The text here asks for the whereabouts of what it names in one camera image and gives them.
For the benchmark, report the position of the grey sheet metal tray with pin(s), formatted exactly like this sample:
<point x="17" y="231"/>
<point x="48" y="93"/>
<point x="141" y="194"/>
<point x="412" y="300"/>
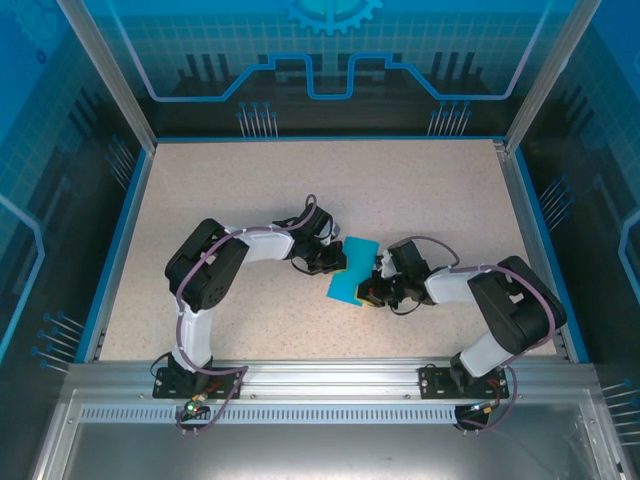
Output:
<point x="325" y="455"/>

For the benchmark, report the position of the blue printed gear panel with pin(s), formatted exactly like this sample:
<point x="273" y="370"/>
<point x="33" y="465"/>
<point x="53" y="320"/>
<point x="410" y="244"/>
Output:
<point x="320" y="30"/>

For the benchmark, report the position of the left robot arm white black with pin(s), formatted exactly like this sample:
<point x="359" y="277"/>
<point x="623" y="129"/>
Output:
<point x="265" y="247"/>

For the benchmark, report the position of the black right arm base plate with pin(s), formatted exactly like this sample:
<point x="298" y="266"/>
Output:
<point x="431" y="384"/>

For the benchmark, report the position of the aluminium mounting rail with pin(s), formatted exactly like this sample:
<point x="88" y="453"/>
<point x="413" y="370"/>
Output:
<point x="325" y="380"/>

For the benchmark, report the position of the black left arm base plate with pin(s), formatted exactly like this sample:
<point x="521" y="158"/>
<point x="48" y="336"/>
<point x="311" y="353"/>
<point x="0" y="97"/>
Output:
<point x="165" y="387"/>

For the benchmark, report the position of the aluminium frame post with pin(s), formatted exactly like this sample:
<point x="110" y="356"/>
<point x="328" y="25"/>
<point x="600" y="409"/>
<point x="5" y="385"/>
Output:
<point x="115" y="80"/>
<point x="547" y="80"/>

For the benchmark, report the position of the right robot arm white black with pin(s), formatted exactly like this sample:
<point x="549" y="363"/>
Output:
<point x="450" y="287"/>

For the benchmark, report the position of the blue printed side panel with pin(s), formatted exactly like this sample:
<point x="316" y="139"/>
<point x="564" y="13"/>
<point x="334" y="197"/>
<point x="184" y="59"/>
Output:
<point x="50" y="150"/>
<point x="600" y="150"/>

